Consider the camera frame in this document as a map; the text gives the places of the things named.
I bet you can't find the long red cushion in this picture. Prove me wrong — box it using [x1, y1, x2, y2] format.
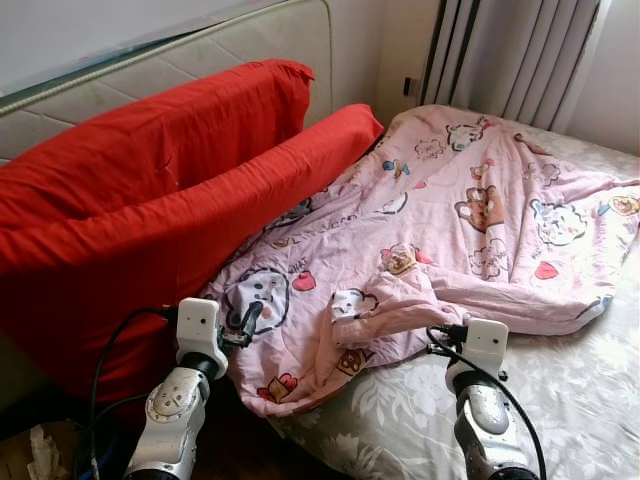
[0, 58, 314, 231]
[0, 103, 385, 401]

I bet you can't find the pink cartoon print quilt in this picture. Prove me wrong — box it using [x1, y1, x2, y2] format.
[200, 103, 640, 419]

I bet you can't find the beige floral bed sheet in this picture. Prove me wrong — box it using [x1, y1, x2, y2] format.
[270, 120, 640, 480]

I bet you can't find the brown cardboard box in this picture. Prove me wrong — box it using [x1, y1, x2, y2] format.
[0, 420, 81, 480]

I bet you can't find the beige quilted mattress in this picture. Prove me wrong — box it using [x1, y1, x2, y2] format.
[0, 0, 334, 166]

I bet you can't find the grey pleated curtain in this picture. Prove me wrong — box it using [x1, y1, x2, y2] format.
[420, 0, 606, 131]

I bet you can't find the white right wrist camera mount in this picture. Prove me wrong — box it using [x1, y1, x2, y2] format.
[445, 318, 509, 393]

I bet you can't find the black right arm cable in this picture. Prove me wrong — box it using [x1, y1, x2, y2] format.
[427, 340, 549, 480]

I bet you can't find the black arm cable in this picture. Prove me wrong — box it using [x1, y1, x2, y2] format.
[427, 340, 549, 480]
[88, 305, 181, 480]

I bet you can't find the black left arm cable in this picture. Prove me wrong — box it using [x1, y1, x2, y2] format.
[88, 305, 181, 480]

